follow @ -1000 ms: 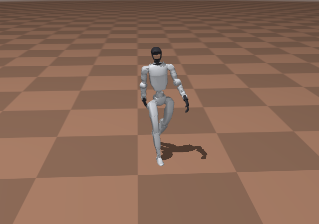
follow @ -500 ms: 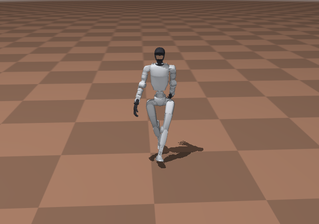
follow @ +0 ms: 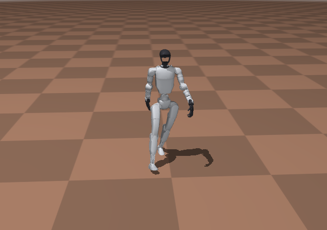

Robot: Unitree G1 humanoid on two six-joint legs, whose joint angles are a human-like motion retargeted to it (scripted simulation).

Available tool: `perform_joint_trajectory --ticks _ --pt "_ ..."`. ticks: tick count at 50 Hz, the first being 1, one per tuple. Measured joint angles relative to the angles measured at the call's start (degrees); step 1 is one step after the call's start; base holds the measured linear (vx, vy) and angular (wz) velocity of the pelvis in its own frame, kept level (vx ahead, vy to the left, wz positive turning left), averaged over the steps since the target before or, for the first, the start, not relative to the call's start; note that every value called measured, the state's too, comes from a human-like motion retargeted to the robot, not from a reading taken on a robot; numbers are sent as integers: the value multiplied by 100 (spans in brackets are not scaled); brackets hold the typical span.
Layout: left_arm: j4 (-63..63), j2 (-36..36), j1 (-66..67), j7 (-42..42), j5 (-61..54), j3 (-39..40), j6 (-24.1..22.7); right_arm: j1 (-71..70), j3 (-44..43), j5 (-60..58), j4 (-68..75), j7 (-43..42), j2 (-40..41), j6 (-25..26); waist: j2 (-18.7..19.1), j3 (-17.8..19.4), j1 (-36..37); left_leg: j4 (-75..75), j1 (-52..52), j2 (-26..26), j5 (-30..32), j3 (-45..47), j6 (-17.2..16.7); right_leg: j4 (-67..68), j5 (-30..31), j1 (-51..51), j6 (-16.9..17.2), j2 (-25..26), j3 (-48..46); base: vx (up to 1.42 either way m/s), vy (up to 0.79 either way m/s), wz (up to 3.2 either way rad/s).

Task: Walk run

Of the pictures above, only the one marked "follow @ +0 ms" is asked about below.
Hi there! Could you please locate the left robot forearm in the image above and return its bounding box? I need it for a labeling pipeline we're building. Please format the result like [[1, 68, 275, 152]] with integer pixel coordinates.
[[183, 87, 194, 103]]

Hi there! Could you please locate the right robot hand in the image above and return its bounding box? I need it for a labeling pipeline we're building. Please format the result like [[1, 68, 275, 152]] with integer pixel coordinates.
[[145, 99, 150, 110]]

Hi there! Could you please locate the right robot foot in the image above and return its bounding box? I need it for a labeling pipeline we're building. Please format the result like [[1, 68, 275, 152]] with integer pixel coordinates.
[[148, 163, 158, 171]]

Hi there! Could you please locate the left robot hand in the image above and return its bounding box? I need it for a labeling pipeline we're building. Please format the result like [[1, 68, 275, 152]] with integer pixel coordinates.
[[187, 99, 194, 118]]

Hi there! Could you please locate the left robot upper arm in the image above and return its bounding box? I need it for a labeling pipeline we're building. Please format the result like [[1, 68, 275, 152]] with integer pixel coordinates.
[[174, 67, 187, 90]]

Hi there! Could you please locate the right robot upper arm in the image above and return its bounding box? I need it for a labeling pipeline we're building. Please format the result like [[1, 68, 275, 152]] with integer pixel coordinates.
[[146, 67, 156, 90]]

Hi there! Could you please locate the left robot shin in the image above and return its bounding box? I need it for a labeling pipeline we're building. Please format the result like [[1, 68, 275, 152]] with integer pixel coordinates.
[[159, 130, 170, 148]]

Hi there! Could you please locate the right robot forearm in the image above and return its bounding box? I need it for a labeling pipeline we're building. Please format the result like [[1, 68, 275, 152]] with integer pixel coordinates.
[[145, 89, 151, 101]]

